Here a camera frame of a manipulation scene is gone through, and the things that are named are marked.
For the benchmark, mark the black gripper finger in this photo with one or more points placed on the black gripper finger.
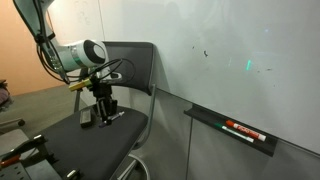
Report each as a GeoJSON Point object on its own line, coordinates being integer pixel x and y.
{"type": "Point", "coordinates": [112, 108]}
{"type": "Point", "coordinates": [102, 111]}

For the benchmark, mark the red whiteboard marker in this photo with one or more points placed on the red whiteboard marker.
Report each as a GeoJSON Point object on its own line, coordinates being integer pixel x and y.
{"type": "Point", "coordinates": [245, 130]}

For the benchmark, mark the green whiteboard marker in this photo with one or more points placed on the green whiteboard marker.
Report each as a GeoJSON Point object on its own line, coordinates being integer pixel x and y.
{"type": "Point", "coordinates": [235, 132]}

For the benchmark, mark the white wall whiteboard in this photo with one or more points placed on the white wall whiteboard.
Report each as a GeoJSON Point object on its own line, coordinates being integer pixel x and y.
{"type": "Point", "coordinates": [216, 50]}

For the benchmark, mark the office chair leg with caster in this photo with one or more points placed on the office chair leg with caster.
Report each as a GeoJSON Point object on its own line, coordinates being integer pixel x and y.
{"type": "Point", "coordinates": [11, 123]}

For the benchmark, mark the black marker tray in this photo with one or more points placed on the black marker tray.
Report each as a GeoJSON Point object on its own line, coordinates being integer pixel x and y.
{"type": "Point", "coordinates": [206, 117]}

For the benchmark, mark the gold cylindrical gripper fitting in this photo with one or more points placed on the gold cylindrical gripper fitting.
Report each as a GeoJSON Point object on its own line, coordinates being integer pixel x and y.
{"type": "Point", "coordinates": [79, 85]}

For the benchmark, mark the black chair with grey frame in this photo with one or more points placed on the black chair with grey frame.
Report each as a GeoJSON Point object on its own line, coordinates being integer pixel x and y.
{"type": "Point", "coordinates": [96, 150]}

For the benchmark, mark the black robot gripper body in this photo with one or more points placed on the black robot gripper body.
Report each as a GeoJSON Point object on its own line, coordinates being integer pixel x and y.
{"type": "Point", "coordinates": [101, 90]}

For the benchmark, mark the grey perforated base plate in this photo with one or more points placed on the grey perforated base plate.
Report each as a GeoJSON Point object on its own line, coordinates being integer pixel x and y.
{"type": "Point", "coordinates": [13, 172]}

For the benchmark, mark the black whiteboard eraser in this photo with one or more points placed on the black whiteboard eraser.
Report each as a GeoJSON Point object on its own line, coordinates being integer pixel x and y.
{"type": "Point", "coordinates": [86, 118]}

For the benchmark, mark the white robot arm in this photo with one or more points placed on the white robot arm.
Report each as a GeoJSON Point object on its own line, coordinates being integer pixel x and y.
{"type": "Point", "coordinates": [83, 55]}

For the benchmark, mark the dark bundle of fabric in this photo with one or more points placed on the dark bundle of fabric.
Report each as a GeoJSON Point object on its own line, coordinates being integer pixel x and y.
{"type": "Point", "coordinates": [4, 95]}

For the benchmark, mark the black clamp mount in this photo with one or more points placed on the black clamp mount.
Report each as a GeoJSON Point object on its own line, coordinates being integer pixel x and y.
{"type": "Point", "coordinates": [30, 148]}

